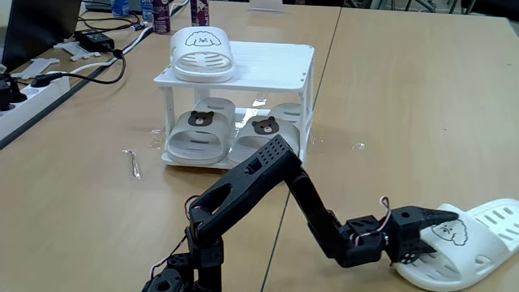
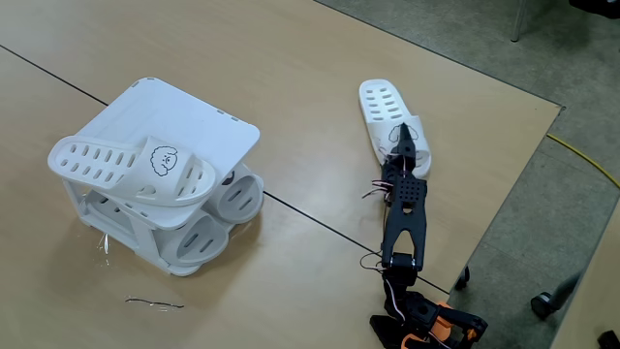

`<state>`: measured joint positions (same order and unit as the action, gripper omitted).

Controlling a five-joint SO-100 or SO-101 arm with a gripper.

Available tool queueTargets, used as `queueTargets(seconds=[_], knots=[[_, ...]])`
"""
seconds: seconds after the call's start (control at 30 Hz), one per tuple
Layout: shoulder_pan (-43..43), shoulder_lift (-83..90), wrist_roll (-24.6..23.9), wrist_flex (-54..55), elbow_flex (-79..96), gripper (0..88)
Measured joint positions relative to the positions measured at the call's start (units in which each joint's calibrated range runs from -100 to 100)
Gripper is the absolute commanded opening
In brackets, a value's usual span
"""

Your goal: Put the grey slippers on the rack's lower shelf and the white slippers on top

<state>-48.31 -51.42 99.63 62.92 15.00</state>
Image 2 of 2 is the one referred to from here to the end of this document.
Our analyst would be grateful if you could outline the white dog slipper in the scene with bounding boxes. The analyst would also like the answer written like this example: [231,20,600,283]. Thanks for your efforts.
[46,135,218,207]
[357,79,433,180]

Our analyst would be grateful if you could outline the grey bear slipper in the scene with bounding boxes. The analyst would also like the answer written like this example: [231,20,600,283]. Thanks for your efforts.
[89,192,232,267]
[215,163,265,225]

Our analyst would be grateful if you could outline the white plastic shoe rack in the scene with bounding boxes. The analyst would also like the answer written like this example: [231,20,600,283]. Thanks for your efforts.
[52,76,265,277]

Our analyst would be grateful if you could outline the black table caster wheel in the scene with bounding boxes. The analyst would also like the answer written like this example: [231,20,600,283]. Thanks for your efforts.
[453,266,471,291]

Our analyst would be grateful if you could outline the grey metal chair leg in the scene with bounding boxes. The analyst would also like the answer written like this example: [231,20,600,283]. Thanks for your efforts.
[511,0,529,43]

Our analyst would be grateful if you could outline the black chair base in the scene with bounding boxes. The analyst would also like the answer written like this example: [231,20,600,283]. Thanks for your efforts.
[570,0,620,19]

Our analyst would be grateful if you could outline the black object on floor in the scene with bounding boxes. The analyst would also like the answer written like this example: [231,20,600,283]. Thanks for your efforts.
[597,330,620,349]

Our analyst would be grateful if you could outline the yellow cable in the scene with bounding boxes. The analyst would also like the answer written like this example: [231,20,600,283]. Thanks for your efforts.
[546,133,620,190]

